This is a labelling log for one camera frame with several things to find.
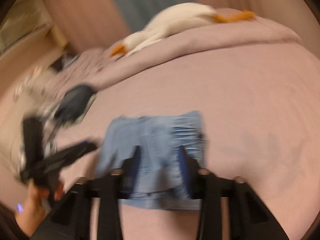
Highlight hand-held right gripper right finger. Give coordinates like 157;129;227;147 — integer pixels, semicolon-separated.
177;145;294;240

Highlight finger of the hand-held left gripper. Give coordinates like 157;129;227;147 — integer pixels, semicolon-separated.
74;139;94;147
42;143;98;168

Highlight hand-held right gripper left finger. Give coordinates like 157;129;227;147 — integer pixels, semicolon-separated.
32;145;142;240

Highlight light blue denim pants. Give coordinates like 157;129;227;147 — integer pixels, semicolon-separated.
96;110;207;211

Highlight person's left hand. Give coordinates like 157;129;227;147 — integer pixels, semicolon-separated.
14;180;66;233

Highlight folded dark denim jeans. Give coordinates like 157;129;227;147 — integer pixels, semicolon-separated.
54;84;97;126

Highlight pink duvet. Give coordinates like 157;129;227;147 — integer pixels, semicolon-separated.
47;7;303;93

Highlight white goose plush toy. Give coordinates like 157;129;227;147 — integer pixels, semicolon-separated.
111;2;256;57

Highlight blue curtain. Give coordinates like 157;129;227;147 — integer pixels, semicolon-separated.
101;0;197;32

